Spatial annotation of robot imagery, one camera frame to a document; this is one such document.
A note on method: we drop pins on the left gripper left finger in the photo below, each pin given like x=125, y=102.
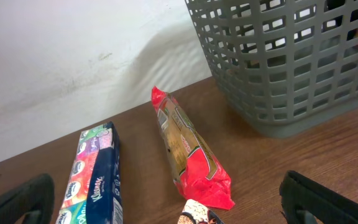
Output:
x=33, y=201

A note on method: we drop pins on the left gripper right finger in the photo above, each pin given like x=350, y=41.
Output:
x=306, y=201

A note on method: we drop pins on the red spaghetti packet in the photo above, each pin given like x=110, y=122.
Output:
x=197, y=173

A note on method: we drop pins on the Kleenex tissue multipack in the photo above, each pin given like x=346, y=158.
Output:
x=93, y=193

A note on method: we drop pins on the brown white snack bag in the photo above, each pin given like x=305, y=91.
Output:
x=196, y=213

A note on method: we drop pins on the grey plastic basket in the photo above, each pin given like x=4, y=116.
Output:
x=283, y=65

